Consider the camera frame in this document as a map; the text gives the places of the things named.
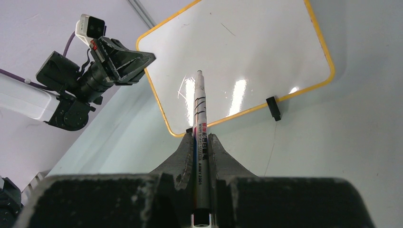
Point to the yellow framed whiteboard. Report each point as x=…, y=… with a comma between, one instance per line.
x=248, y=51

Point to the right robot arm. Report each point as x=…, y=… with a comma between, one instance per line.
x=9, y=201

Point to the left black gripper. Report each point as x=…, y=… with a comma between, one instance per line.
x=122, y=66

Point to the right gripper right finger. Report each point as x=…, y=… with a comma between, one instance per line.
x=241, y=199

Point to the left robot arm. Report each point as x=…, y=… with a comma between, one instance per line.
x=65, y=93

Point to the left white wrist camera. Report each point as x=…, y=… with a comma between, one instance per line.
x=89, y=28

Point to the silver whiteboard marker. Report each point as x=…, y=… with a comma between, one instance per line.
x=201, y=212

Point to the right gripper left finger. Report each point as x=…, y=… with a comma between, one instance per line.
x=158, y=199

